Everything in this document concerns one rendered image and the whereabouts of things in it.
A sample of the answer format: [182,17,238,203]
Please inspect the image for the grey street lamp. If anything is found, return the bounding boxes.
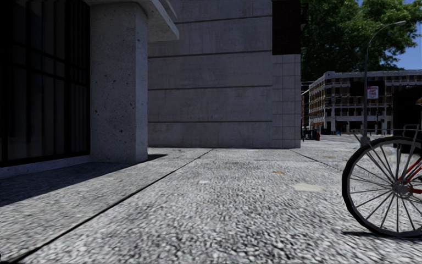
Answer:
[359,20,408,146]

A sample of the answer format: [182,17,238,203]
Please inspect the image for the dark building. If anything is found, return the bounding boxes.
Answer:
[392,85,422,138]

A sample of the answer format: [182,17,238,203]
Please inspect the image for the red bicycle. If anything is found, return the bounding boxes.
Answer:
[341,124,422,238]

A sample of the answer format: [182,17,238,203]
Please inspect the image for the trees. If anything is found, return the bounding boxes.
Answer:
[301,0,422,83]

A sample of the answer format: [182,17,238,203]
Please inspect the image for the pale concrete building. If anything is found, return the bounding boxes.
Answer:
[0,0,302,179]

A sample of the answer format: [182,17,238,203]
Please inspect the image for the white and tan building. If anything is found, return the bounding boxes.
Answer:
[308,70,422,135]

